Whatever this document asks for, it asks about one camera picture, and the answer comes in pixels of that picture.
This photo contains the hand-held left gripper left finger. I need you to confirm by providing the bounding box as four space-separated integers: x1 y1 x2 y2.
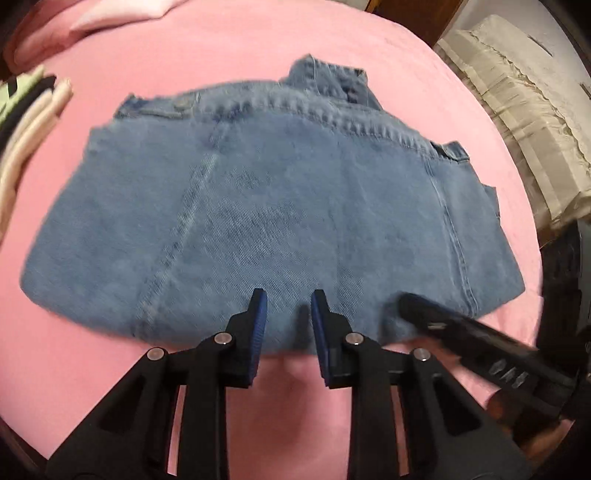
46 288 269 480

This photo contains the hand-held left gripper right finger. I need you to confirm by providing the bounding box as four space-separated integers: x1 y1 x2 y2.
310 289 532 480

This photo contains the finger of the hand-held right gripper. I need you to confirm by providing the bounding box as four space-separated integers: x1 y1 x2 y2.
398 292 467 344

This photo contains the blue denim jacket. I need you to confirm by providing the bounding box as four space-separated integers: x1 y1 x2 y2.
19 54 527 356

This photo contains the stack of folded clothes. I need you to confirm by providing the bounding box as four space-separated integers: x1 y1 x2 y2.
0 65 75 241

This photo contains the person's right hand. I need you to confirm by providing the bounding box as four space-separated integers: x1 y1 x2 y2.
487 390 561 464

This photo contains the cream lace furniture cover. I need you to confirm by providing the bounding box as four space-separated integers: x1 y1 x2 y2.
434 14 591 232

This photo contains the pink plush bed blanket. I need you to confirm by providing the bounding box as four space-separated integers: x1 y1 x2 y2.
0 0 546 480

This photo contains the brown wooden door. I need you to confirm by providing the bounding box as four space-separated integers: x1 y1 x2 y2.
365 0 467 47

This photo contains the folded pink quilt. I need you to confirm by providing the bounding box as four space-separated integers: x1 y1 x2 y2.
9 0 185 77

